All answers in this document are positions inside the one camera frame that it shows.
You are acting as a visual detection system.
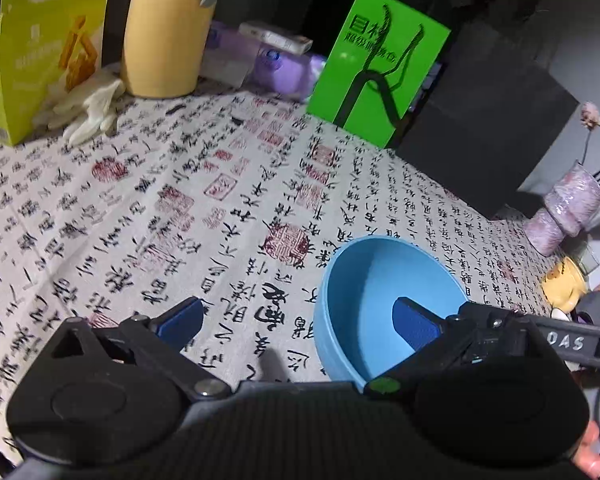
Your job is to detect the purple tissue pack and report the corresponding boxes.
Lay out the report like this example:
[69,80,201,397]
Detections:
[200,21,326,102]

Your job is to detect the yellow snack box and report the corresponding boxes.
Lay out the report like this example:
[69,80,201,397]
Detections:
[0,0,108,146]

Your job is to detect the person's hand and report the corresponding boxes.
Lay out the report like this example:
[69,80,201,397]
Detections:
[573,420,600,479]

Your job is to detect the pink textured vase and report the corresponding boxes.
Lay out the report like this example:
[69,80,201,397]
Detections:
[524,162,600,257]

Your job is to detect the calligraphy print tablecloth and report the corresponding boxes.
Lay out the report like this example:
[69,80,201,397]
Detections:
[0,81,555,462]

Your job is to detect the green printed box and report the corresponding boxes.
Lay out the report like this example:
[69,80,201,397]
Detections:
[306,0,450,148]

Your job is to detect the yellow cup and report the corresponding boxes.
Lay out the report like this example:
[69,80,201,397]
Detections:
[542,257,588,314]

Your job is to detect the small white box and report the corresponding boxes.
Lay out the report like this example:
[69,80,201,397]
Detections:
[238,21,313,55]

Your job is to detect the yellow thermos jug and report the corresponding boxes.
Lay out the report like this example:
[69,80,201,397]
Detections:
[121,0,218,99]

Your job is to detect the blue plastic bowl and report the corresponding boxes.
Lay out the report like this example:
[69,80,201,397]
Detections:
[313,235,467,390]

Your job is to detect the white rubber gloves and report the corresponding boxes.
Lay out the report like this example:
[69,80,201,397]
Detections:
[32,70,125,148]

